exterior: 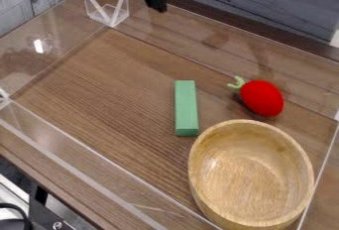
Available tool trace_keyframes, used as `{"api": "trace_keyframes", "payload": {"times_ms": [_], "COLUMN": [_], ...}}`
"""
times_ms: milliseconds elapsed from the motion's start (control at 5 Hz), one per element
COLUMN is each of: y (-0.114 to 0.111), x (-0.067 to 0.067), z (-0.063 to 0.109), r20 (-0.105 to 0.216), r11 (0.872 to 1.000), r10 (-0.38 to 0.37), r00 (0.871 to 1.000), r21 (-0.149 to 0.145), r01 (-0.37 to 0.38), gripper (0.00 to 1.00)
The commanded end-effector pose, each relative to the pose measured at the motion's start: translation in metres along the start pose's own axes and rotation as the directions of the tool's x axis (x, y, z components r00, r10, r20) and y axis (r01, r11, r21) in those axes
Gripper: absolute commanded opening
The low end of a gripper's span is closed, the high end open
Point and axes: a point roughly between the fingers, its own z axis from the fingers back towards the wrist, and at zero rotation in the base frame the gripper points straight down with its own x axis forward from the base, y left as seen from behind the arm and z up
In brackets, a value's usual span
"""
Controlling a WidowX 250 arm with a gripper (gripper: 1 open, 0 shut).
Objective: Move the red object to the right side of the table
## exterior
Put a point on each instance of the red plush strawberry toy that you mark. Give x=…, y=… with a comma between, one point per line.
x=260, y=96

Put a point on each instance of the green rectangular block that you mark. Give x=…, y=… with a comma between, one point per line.
x=185, y=108

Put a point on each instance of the wooden bowl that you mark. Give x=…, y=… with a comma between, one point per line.
x=251, y=176

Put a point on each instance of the clear acrylic corner bracket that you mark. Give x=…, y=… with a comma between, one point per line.
x=107, y=14

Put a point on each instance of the clear acrylic tray wall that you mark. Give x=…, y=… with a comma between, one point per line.
x=105, y=149

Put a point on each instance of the black table clamp mount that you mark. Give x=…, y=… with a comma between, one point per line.
x=44, y=219

